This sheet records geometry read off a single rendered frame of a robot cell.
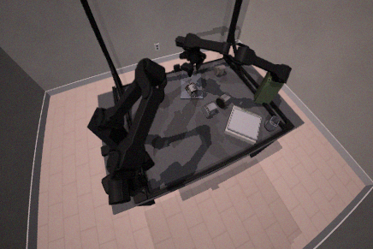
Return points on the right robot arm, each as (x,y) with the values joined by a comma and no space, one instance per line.
(130,153)

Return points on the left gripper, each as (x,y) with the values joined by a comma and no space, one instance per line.
(193,58)

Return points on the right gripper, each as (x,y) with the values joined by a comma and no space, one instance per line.
(147,164)

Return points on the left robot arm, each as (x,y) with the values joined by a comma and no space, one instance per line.
(244,55)

